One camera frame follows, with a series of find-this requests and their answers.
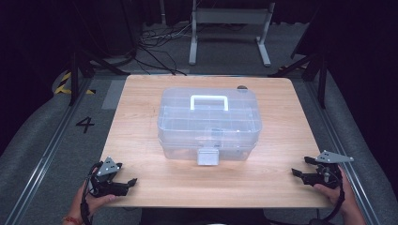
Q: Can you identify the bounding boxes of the person's right hand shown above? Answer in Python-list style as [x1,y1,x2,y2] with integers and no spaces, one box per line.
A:
[313,166,357,216]

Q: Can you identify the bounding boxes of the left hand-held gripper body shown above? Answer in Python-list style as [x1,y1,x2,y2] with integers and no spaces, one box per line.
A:
[88,156,130,198]

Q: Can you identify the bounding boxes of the orange woven bracelet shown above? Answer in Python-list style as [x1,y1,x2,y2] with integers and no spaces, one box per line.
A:
[61,215,80,225]

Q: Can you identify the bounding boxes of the bundle of floor cables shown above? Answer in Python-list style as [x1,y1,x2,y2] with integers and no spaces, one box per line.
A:
[136,22,191,77]

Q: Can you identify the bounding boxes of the clear plastic storage box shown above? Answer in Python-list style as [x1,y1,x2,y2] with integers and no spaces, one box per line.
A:
[157,86,264,166]

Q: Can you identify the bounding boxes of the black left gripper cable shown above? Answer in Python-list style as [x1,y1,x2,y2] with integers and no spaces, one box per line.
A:
[80,162,104,225]

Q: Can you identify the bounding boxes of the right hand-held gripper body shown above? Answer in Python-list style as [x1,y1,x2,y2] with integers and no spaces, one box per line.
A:
[300,150,355,188]

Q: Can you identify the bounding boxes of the person's left hand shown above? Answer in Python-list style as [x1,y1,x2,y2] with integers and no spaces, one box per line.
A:
[69,184,117,223]

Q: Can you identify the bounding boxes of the black metal stand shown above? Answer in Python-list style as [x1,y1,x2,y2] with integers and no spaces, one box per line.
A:
[69,48,131,107]
[268,51,329,110]

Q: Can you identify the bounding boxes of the grey metal stand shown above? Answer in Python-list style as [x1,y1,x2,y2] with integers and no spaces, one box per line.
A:
[188,0,276,68]

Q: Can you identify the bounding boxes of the grey metal floor rail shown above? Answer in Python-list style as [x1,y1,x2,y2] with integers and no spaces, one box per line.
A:
[2,78,92,225]
[303,80,382,225]

